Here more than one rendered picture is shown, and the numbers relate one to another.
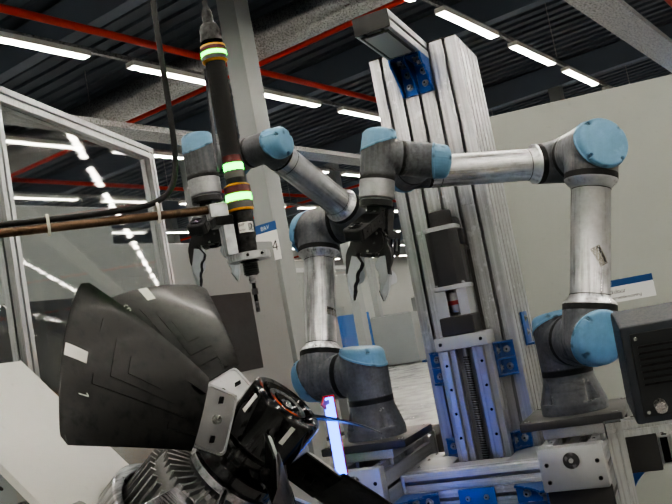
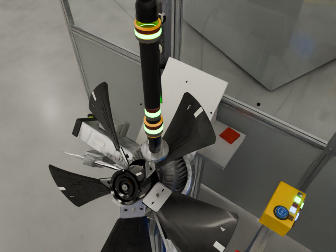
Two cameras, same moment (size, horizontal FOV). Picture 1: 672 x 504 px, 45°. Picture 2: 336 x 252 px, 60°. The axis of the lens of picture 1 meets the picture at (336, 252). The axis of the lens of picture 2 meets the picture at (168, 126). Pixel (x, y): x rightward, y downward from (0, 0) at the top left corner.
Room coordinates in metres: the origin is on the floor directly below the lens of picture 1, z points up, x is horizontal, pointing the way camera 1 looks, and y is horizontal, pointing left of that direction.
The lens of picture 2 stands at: (1.52, -0.24, 2.07)
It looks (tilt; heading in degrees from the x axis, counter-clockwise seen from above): 51 degrees down; 114
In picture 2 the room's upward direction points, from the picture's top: straight up
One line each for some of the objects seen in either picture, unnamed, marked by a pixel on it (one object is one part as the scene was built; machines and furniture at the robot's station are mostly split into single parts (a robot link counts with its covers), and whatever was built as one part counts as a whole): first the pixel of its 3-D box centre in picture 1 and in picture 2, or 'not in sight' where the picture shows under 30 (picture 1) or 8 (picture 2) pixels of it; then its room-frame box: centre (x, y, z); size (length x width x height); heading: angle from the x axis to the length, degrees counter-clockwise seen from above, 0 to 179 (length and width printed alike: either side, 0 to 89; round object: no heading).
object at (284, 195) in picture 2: not in sight; (282, 209); (1.74, 0.35, 1.02); 0.16 x 0.10 x 0.11; 78
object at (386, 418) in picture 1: (374, 416); not in sight; (2.11, -0.02, 1.09); 0.15 x 0.15 x 0.10
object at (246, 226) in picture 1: (228, 139); (152, 94); (1.32, 0.14, 1.66); 0.04 x 0.04 x 0.46
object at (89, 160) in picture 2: not in sight; (91, 160); (0.99, 0.22, 1.08); 0.07 x 0.04 x 0.06; 178
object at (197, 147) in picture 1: (200, 156); not in sight; (1.89, 0.27, 1.78); 0.09 x 0.08 x 0.11; 148
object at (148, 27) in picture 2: (213, 55); (148, 29); (1.32, 0.14, 1.80); 0.04 x 0.04 x 0.03
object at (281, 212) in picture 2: not in sight; (281, 212); (1.73, 0.31, 1.08); 0.04 x 0.04 x 0.02
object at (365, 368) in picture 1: (363, 371); not in sight; (2.11, -0.01, 1.20); 0.13 x 0.12 x 0.14; 58
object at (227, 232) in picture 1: (238, 232); (154, 136); (1.32, 0.15, 1.50); 0.09 x 0.07 x 0.10; 113
